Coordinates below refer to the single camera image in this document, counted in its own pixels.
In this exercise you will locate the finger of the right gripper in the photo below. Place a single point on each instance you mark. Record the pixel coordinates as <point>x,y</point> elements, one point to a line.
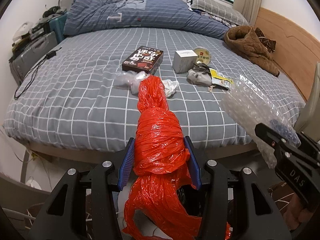
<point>286,131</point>
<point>272,146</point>

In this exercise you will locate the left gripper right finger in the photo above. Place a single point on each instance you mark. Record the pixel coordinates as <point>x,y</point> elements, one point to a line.
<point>193,166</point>

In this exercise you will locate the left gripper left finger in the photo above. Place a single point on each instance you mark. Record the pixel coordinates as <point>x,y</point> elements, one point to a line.
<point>127,160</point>

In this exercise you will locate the bubble wrap roll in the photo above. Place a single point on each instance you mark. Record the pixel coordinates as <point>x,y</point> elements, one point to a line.
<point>248,106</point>

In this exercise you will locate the yellow white snack bag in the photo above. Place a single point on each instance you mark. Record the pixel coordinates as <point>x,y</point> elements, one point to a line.
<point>220,80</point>

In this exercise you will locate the white tissue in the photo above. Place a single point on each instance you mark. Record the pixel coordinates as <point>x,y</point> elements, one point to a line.
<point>170,87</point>

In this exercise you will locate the clear plastic bag red print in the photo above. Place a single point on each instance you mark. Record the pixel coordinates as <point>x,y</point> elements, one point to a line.
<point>130,80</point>

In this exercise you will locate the small white box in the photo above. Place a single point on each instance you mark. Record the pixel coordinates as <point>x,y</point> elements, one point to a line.
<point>183,60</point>

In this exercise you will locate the brown cookie box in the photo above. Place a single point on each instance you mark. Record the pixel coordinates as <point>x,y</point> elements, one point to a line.
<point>144,59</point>

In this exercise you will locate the black printed sachet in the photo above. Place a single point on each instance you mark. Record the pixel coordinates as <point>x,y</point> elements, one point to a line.
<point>200,75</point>

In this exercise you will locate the wooden headboard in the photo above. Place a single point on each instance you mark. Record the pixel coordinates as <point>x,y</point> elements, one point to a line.
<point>297,51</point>

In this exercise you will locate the brown patterned cushion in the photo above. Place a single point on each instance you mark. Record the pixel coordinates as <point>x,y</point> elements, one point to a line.
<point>268,43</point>

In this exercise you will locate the grey checked bed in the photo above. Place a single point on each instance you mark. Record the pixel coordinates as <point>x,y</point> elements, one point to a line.
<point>98,90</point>

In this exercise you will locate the brown fleece garment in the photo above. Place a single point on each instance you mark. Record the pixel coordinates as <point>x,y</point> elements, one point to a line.
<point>245,43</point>

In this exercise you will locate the yellow yogurt cup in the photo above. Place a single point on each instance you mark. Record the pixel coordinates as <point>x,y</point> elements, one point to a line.
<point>203,55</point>

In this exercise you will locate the grey checked pillow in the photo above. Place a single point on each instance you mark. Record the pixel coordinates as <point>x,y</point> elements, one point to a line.
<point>217,11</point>

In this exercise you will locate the grey suitcase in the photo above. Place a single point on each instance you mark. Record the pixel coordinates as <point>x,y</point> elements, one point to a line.
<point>20,65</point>

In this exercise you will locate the teal plastic stool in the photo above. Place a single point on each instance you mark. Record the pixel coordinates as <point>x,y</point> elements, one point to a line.
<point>57,25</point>

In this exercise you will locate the blue striped duvet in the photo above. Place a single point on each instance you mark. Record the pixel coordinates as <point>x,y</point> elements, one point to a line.
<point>93,15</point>

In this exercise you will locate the white helmet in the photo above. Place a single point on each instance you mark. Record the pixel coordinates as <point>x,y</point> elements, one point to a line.
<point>22,31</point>

